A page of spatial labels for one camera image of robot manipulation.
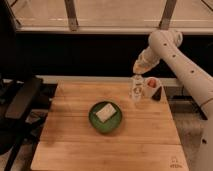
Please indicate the metal window frame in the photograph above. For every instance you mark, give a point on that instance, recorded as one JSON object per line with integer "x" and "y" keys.
{"x": 132, "y": 16}

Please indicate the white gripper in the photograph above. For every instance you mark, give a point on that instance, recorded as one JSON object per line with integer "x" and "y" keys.
{"x": 140, "y": 67}

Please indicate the green round plate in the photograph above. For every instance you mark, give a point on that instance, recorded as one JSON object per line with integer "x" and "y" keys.
{"x": 108, "y": 126}

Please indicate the black office chair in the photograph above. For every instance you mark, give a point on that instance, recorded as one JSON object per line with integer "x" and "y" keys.
{"x": 13, "y": 126}

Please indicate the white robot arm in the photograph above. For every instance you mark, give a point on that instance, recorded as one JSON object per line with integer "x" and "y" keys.
{"x": 163, "y": 45}

